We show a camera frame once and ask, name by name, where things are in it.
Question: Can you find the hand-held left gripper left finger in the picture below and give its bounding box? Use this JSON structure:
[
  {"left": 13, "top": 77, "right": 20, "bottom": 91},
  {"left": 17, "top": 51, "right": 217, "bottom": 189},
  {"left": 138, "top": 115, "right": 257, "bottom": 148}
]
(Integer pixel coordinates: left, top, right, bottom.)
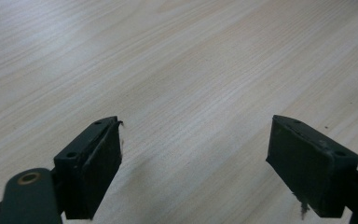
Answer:
[{"left": 53, "top": 116, "right": 124, "bottom": 220}]

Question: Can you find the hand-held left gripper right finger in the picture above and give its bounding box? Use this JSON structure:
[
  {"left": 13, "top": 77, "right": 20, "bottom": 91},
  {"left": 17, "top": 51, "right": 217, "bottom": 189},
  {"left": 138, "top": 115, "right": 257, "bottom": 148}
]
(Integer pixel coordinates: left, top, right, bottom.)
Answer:
[{"left": 265, "top": 114, "right": 358, "bottom": 218}]

